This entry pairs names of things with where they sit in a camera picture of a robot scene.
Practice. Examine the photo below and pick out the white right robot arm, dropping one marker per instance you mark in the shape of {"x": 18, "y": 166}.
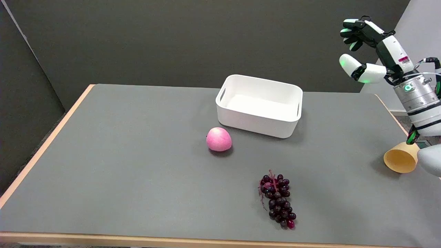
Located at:
{"x": 422, "y": 103}

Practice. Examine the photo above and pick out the floor vent grille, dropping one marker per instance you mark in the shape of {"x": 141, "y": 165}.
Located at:
{"x": 427, "y": 142}

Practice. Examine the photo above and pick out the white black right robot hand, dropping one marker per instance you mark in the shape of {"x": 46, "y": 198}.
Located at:
{"x": 391, "y": 51}

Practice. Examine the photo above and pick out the pink apple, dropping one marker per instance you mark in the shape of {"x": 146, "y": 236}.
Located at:
{"x": 218, "y": 139}

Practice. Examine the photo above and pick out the dark purple grape bunch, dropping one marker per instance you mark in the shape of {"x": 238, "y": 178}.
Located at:
{"x": 278, "y": 199}

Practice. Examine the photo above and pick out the grey table mat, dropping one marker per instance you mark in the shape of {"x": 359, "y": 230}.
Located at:
{"x": 220, "y": 165}

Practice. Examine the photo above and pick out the yellow paper cup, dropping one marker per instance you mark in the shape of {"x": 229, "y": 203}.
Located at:
{"x": 401, "y": 158}

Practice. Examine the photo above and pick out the white plastic storage bin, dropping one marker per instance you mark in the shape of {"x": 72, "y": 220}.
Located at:
{"x": 259, "y": 106}

